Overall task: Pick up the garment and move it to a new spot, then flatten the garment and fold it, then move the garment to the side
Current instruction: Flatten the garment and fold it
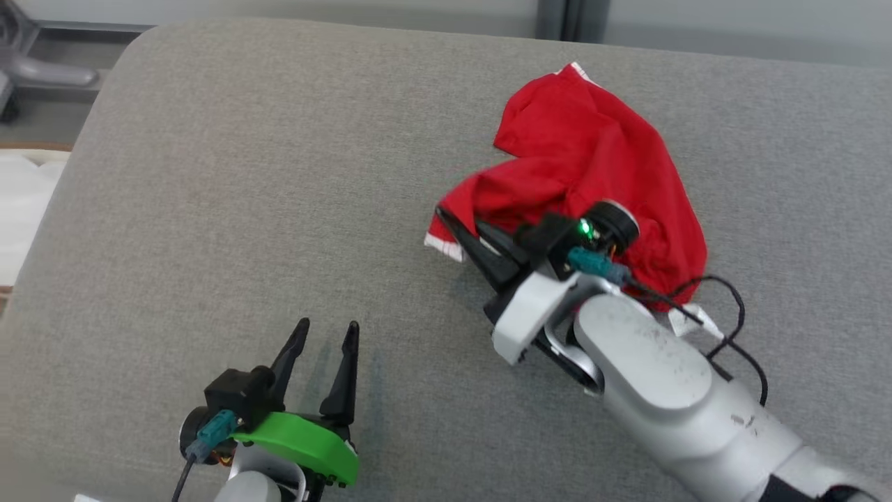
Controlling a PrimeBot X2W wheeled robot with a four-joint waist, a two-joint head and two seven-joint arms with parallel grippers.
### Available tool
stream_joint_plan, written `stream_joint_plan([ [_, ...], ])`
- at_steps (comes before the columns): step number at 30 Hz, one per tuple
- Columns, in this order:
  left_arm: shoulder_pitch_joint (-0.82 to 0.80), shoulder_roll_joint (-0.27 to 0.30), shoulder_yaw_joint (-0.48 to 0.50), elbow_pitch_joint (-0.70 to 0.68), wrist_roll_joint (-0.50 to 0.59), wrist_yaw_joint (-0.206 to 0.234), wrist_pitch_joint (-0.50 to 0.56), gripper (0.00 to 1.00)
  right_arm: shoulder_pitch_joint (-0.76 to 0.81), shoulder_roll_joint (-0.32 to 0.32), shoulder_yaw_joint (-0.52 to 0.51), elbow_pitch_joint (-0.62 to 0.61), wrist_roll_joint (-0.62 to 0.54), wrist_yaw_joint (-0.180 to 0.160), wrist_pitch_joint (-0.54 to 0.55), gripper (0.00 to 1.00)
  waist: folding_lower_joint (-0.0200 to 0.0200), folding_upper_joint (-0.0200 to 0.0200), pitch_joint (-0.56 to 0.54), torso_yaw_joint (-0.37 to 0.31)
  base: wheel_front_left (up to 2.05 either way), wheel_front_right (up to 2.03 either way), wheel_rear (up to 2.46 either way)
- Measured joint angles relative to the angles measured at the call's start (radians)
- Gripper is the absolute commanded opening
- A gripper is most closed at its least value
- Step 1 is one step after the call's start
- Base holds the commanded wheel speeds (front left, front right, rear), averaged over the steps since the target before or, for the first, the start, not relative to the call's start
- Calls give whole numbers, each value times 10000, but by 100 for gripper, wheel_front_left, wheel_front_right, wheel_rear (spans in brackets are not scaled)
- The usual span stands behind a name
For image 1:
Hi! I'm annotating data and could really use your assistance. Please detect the grey metal equipment base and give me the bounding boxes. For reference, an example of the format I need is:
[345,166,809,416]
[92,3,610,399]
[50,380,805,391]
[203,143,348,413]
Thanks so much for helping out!
[0,0,153,126]

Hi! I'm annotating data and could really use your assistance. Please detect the white cable label tag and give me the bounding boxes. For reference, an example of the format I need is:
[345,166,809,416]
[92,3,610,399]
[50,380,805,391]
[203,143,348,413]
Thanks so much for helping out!
[668,303,725,342]

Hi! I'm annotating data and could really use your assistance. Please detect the grey fabric sofa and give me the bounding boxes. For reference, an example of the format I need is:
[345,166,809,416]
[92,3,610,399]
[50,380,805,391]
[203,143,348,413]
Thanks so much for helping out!
[0,17,892,502]

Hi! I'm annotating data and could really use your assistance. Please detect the black round right gripper motor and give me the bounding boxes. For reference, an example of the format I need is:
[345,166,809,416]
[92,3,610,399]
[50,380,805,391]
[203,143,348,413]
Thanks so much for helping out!
[589,201,640,256]

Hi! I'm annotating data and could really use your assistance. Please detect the red and white jersey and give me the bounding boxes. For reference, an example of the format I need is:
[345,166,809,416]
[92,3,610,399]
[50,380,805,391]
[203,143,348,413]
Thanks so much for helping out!
[424,61,709,312]

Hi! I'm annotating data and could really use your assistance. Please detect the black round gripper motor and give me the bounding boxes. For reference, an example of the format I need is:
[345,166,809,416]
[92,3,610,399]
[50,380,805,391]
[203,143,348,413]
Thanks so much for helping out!
[179,407,210,461]
[589,201,640,256]

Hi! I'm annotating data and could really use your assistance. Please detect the left arm cable teal plug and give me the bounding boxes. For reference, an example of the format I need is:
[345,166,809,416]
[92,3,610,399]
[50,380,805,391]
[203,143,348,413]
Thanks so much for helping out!
[171,410,239,502]

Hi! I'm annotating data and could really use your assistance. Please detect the black round left gripper motor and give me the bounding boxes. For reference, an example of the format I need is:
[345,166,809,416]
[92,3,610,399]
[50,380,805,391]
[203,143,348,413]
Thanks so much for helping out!
[179,407,210,461]

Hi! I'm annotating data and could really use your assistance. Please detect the grey partition post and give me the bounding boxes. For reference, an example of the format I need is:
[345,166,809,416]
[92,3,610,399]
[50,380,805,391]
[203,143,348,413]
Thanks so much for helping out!
[568,0,611,44]
[537,0,569,41]

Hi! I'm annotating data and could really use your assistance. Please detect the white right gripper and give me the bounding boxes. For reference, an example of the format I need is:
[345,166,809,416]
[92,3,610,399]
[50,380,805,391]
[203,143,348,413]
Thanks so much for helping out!
[436,207,583,367]

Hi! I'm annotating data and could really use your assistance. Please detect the white fabric item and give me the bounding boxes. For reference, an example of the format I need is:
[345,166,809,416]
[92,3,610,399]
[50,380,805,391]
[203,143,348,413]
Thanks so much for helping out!
[0,150,70,288]

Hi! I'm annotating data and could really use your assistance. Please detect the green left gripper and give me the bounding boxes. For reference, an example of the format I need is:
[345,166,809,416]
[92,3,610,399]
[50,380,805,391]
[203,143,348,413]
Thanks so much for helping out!
[230,318,360,489]

